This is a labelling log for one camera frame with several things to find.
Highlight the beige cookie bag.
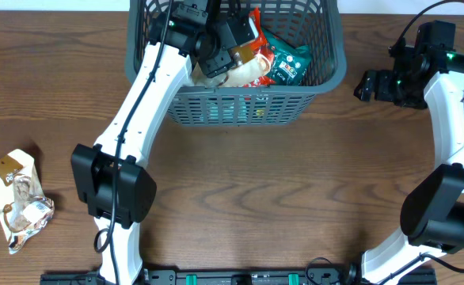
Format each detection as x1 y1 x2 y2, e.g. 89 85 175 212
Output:
191 46 274 88
0 149 55 254

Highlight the orange spaghetti packet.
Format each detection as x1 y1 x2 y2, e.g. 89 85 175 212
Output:
240 7 276 87

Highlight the green Nescafe bag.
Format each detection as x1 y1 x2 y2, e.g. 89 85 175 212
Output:
248 28 312 87

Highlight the grey plastic basket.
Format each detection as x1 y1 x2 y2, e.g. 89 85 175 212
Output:
124 0 348 127

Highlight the teal wet wipes packet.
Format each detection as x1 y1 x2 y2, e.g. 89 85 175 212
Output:
206 98 234 121

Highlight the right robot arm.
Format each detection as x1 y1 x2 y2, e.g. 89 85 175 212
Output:
348 21 464 284

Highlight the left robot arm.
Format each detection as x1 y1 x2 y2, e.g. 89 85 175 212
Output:
70 1 258 284

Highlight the black mounting rail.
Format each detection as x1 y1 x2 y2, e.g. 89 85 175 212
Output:
40 265 438 285

